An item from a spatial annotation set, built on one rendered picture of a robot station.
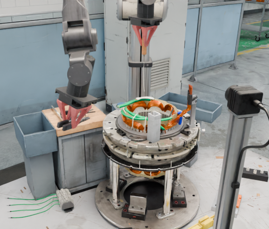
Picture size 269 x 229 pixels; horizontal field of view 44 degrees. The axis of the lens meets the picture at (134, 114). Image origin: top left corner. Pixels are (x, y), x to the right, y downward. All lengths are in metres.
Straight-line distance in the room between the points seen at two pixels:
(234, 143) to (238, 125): 0.04
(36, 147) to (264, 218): 0.83
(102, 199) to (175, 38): 2.70
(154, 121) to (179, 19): 2.80
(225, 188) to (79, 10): 0.53
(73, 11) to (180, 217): 0.75
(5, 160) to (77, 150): 1.93
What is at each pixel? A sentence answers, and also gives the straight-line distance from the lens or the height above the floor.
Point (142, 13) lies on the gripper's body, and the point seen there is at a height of 1.43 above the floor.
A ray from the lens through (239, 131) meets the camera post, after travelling 0.62.
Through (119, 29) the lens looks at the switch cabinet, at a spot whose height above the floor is 0.97.
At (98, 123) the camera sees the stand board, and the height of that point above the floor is 1.06.
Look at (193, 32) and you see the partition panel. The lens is 4.76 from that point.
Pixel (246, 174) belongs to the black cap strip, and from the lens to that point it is 1.48.
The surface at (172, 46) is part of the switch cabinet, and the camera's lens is 3.71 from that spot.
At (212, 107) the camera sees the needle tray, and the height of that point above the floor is 1.05.
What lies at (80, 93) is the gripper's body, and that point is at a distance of 0.90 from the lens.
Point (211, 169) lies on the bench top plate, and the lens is 1.50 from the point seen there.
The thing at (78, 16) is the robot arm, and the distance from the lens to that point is 0.87.
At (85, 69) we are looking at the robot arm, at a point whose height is 1.36.
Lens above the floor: 1.59
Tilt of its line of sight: 25 degrees down
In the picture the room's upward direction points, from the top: 1 degrees clockwise
